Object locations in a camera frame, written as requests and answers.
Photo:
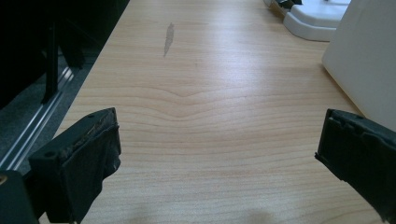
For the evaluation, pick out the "black stand leg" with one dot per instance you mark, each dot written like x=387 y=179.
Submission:
x=51 y=65

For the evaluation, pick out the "white box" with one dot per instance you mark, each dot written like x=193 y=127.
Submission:
x=364 y=59

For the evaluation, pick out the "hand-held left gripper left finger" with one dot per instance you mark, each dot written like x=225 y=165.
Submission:
x=77 y=155

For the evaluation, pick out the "metal floor rail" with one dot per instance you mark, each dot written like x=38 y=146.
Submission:
x=34 y=121

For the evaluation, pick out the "white plastic base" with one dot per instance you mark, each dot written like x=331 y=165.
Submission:
x=311 y=20

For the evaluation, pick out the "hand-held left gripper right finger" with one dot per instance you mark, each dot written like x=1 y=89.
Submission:
x=361 y=149

